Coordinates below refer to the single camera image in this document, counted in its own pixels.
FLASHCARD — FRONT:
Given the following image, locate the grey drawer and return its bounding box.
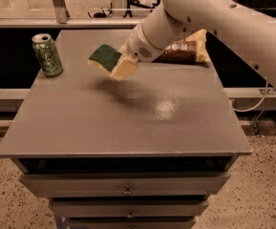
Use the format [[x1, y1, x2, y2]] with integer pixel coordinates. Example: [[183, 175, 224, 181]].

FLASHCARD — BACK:
[[50, 198, 208, 219], [20, 172, 230, 198], [67, 218, 196, 229]]

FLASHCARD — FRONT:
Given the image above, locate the green soda can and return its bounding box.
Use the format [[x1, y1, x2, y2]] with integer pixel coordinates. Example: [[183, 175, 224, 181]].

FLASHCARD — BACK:
[[32, 33, 63, 77]]

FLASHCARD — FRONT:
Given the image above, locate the green and yellow sponge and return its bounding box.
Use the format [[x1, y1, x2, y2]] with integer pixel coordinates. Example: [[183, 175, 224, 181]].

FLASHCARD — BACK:
[[88, 44, 121, 76]]

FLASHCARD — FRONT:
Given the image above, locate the top grey drawer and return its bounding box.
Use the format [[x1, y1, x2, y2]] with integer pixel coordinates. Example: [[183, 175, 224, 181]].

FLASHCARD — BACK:
[[20, 172, 230, 198]]

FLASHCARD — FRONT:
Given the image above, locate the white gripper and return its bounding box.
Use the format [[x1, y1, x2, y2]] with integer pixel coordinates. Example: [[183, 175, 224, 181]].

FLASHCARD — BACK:
[[110, 19, 166, 81]]

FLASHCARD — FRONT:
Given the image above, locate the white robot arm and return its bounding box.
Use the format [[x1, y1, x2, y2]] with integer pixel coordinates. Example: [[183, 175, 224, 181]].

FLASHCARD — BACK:
[[113, 0, 276, 88]]

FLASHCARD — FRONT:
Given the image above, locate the bottom grey drawer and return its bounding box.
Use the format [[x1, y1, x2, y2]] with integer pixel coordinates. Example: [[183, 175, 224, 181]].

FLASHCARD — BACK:
[[67, 218, 196, 229]]

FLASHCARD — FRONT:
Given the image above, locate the metal railing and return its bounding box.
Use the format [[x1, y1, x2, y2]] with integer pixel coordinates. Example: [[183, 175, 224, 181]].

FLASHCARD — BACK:
[[0, 0, 276, 30]]

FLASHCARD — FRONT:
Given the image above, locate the grey drawer cabinet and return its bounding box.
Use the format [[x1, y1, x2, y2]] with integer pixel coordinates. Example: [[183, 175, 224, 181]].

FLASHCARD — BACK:
[[0, 28, 252, 229]]

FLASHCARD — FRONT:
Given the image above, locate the middle grey drawer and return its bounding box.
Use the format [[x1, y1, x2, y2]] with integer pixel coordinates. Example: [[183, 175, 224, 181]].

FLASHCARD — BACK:
[[50, 198, 208, 219]]

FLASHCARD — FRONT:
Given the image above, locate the white cable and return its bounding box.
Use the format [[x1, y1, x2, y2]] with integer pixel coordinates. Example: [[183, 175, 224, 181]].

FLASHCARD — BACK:
[[231, 79, 269, 114]]

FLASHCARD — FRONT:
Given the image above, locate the brown chip bag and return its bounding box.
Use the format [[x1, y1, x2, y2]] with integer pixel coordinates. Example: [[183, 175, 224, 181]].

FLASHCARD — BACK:
[[156, 30, 210, 63]]

